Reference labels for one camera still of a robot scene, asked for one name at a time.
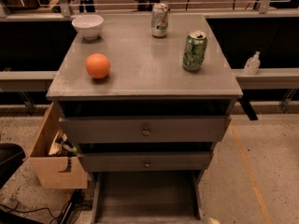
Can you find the grey bottom drawer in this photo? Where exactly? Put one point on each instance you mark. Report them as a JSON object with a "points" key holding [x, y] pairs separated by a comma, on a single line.
{"points": [[159, 197]]}

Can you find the grey drawer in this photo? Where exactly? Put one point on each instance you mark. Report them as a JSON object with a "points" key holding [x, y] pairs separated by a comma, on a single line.
{"points": [[120, 157], [159, 197], [145, 121]]}

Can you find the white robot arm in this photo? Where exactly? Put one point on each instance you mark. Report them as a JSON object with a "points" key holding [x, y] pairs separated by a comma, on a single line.
{"points": [[212, 220]]}

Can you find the grey drawer cabinet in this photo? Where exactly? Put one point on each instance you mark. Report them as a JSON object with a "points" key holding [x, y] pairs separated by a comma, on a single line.
{"points": [[143, 67]]}

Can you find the grey top drawer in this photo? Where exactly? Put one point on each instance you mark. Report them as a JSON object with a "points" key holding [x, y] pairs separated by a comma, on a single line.
{"points": [[145, 121]]}

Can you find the grey middle drawer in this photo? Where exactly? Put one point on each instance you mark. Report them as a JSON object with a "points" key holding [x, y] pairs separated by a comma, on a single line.
{"points": [[120, 157]]}

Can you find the orange fruit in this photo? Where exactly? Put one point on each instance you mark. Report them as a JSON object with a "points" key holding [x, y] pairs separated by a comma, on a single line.
{"points": [[97, 65]]}

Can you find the green soda can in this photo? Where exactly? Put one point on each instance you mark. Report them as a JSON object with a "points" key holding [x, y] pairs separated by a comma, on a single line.
{"points": [[194, 52]]}

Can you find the white soda can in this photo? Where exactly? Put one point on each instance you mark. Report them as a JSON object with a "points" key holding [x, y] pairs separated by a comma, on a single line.
{"points": [[159, 20]]}

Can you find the snack items in box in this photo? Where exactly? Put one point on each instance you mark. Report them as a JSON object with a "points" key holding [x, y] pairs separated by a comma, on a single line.
{"points": [[61, 147]]}

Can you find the white ceramic bowl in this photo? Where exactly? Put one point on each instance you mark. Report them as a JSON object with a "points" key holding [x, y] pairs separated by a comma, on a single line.
{"points": [[88, 26]]}

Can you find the clear sanitizer pump bottle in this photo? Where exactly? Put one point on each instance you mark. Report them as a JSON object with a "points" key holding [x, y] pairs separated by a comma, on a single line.
{"points": [[252, 64]]}

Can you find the wooden side box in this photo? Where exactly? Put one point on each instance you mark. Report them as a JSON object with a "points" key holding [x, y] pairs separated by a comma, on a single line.
{"points": [[54, 172]]}

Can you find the grey metal railing beam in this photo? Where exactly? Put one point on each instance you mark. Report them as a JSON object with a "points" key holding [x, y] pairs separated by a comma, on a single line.
{"points": [[265, 79]]}

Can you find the black chair seat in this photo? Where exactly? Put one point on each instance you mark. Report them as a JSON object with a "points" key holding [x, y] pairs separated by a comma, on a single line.
{"points": [[11, 158]]}

